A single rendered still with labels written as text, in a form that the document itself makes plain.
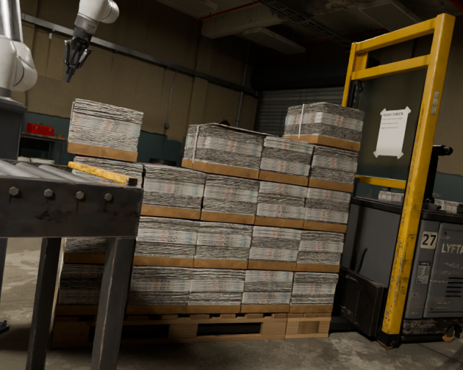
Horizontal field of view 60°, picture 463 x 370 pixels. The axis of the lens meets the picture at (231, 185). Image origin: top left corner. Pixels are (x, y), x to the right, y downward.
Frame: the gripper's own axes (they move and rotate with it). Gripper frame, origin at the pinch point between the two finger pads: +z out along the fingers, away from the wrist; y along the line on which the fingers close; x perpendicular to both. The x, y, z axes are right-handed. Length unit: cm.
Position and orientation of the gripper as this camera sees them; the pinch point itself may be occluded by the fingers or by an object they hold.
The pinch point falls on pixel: (68, 74)
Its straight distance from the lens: 198.3
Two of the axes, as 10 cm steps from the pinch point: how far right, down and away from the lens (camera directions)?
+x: -7.1, -4.7, 5.3
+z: -4.2, 8.8, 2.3
